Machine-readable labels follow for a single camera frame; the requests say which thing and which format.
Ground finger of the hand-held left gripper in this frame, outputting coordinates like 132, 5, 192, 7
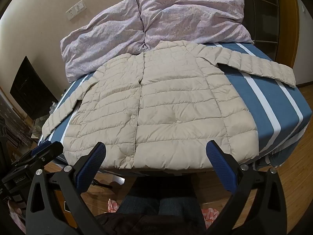
31, 141, 64, 158

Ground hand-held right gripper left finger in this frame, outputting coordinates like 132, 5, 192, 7
26, 141, 107, 235

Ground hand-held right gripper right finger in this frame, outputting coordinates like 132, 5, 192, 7
206, 140, 288, 235

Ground beige puffer jacket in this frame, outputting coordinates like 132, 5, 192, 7
41, 40, 296, 170

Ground cluttered bedside table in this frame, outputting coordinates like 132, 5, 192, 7
31, 100, 60, 140

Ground pink slipper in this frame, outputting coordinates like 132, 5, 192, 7
107, 198, 121, 213
202, 207, 220, 224

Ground black flat screen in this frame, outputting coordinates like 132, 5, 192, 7
10, 56, 59, 120

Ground person's jeans legs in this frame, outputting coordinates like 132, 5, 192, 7
117, 176, 206, 228

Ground blue white striped bed sheet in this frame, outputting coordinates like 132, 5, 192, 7
37, 42, 313, 172

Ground person's dark jacket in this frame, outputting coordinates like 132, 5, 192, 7
95, 213, 211, 235

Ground lilac floral duvet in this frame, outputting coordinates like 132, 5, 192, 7
60, 0, 255, 83

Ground dark glass panel door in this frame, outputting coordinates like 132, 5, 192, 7
230, 0, 280, 61

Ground white wall socket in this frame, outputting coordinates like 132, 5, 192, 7
66, 7, 77, 21

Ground white wall switch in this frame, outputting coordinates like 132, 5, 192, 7
73, 1, 86, 14

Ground wooden door post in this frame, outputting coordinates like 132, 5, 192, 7
276, 0, 307, 86

